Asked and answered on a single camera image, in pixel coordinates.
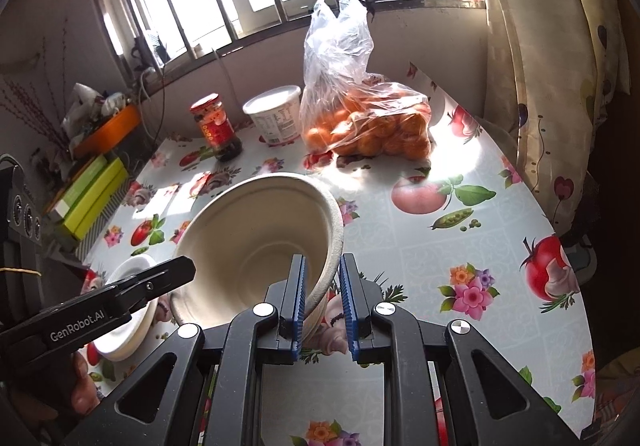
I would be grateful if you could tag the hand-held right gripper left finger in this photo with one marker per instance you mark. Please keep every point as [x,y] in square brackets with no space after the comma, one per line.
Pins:
[300,306]

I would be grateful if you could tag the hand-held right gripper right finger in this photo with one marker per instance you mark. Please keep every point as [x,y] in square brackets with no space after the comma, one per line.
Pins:
[346,306]

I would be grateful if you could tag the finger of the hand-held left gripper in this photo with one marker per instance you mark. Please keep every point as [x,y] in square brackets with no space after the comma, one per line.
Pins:
[160,276]

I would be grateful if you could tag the beige paper bowl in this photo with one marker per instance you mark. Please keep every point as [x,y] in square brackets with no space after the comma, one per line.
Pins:
[315,321]
[250,236]

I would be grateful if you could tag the person's left hand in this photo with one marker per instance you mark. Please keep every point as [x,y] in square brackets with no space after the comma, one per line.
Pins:
[89,381]

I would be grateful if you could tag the grey striped box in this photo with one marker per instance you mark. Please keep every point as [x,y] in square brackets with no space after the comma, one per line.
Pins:
[107,221]

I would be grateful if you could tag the lime green box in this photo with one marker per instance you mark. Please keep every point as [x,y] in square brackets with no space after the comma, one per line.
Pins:
[95,201]

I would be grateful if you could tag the fruit and flower print tablecloth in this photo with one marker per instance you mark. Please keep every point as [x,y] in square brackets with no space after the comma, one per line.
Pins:
[450,251]

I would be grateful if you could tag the green and white box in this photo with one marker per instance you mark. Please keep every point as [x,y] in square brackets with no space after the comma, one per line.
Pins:
[75,186]

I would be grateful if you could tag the orange tray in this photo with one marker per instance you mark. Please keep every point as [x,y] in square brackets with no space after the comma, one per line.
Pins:
[107,131]

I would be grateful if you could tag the red label chili sauce jar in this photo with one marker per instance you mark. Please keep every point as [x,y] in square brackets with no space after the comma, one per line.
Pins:
[215,126]

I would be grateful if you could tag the crumpled plastic bags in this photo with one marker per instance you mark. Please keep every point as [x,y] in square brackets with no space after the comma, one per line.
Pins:
[90,106]

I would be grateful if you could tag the clear bag of oranges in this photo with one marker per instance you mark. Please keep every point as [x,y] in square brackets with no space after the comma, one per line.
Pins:
[365,121]

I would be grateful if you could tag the white plastic tub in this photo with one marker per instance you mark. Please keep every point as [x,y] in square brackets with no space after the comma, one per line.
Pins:
[275,118]

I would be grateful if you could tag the dried branches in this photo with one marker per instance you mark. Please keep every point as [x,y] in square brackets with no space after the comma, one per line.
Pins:
[35,101]

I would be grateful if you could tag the patterned beige curtain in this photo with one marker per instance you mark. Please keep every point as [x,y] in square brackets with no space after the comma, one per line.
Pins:
[560,76]

